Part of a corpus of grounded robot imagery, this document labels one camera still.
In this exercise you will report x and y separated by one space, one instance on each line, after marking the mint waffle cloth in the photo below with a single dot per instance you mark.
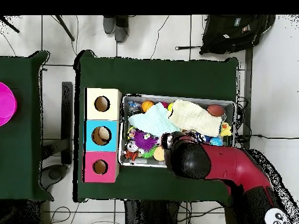
154 121

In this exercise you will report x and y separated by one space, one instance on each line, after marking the cream waffle cloth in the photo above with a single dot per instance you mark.
196 116

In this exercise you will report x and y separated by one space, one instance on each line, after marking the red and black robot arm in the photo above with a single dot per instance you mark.
233 163

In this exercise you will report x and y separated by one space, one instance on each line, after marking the silver mesh bin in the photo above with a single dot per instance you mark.
144 163

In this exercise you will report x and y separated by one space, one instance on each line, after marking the wooden box with three holes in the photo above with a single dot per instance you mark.
91 140

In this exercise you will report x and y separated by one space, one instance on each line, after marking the orange toy basketball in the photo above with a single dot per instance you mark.
147 106

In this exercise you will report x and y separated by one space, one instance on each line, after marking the purple spiky monster toy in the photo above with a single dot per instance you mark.
144 141

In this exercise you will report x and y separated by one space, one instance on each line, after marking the clear bottle with blue label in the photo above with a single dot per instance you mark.
133 105

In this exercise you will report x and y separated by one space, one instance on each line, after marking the round orange sponge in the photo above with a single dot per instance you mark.
159 153

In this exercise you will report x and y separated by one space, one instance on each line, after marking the striped tiger plush toy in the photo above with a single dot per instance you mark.
131 154

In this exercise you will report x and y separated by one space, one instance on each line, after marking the dark green tablecloth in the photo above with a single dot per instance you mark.
163 74
23 151

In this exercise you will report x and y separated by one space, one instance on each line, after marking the brown toy football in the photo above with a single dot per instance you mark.
216 110

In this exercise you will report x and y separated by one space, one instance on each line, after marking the blue green globe ball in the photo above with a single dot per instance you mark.
216 141

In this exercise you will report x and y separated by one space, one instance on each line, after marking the yellow duck plush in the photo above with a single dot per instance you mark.
225 129

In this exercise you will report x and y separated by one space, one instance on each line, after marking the black panel on stand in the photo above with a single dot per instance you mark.
67 116

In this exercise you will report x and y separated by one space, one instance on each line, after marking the black backpack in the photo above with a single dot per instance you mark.
229 35

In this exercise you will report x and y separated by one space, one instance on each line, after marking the black tripod leg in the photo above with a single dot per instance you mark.
10 25
65 28

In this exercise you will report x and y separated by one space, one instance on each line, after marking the pink plastic bowl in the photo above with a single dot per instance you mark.
7 105

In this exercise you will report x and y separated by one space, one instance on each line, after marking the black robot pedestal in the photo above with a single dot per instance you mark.
151 214

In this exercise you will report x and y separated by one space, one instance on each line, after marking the grey metal rail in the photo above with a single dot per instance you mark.
248 93

